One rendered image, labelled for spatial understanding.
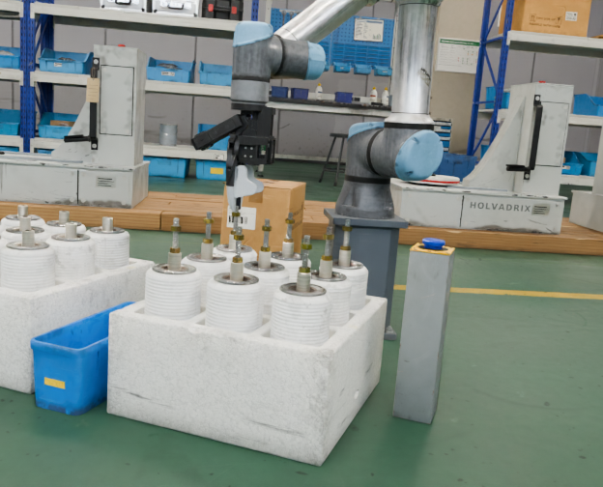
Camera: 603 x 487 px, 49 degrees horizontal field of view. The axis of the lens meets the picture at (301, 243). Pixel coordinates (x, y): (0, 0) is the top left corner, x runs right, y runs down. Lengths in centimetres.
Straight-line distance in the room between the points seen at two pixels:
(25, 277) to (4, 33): 872
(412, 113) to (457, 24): 611
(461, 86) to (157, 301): 664
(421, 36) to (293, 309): 76
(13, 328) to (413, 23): 102
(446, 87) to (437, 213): 441
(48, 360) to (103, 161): 204
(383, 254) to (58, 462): 91
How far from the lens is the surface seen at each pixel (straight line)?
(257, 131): 130
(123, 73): 314
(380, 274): 164
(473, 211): 327
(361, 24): 717
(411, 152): 148
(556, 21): 642
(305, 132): 944
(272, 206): 224
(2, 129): 603
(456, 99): 755
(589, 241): 345
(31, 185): 318
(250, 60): 130
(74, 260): 138
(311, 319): 102
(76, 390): 119
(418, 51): 153
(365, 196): 161
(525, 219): 337
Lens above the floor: 51
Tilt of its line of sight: 10 degrees down
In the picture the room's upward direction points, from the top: 4 degrees clockwise
